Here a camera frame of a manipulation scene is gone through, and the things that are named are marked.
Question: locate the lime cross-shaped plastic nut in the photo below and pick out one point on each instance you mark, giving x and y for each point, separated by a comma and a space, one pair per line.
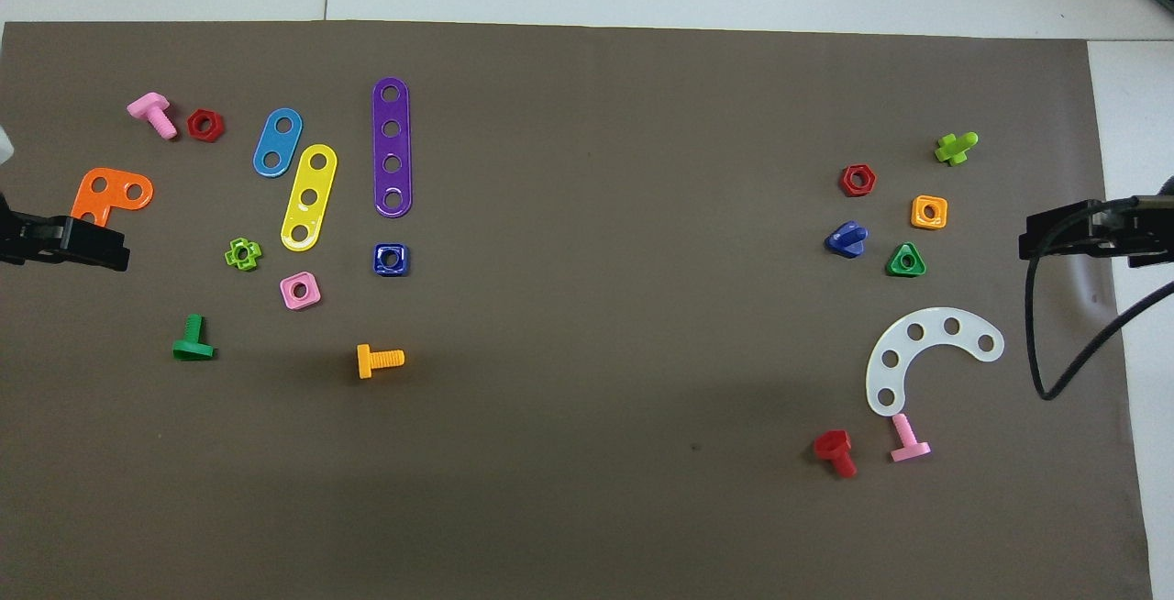
233, 257

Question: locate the red plastic screw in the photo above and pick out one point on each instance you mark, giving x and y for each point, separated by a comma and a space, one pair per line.
833, 444

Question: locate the green triangular plastic nut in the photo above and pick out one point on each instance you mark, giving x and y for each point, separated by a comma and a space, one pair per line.
894, 270

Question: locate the lime green plastic screw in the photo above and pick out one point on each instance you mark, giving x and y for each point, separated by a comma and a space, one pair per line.
954, 150

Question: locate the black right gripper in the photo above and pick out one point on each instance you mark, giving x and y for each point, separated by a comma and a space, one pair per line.
1142, 233

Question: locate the purple four-hole plastic strip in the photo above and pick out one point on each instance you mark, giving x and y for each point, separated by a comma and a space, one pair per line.
392, 147

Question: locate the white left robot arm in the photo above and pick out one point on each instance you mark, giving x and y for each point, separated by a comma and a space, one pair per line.
5, 146

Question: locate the yellow three-hole plastic strip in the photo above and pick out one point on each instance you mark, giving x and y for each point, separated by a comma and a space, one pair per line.
314, 179

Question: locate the pink square plastic nut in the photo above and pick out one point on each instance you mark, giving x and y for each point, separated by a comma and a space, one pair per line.
287, 299

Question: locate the red hexagonal plastic nut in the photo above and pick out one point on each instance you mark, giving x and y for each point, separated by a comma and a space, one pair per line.
193, 123
844, 180

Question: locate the pink plastic screw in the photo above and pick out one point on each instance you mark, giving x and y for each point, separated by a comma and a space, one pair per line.
903, 430
147, 107

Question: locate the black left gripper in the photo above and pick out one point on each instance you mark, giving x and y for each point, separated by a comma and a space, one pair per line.
32, 235

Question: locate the blue two-hole plastic strip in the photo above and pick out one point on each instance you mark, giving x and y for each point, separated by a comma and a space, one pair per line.
277, 141

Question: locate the brown table mat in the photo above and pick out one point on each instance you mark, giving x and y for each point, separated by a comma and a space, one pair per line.
587, 123

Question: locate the blue square plastic nut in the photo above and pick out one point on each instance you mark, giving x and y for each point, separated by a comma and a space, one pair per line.
379, 268

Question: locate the white curved five-hole strip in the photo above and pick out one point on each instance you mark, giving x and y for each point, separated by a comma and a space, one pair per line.
934, 325

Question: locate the blue plastic screw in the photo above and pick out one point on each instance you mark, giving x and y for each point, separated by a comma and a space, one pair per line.
844, 242

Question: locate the orange angled plastic bracket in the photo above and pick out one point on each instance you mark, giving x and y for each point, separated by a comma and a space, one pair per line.
112, 180

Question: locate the orange square plastic nut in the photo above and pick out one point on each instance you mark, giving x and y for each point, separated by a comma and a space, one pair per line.
917, 220

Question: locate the dark green plastic screw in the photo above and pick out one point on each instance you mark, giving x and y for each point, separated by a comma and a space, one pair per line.
193, 329

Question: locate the orange plastic screw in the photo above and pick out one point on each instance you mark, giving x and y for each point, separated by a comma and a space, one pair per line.
365, 361

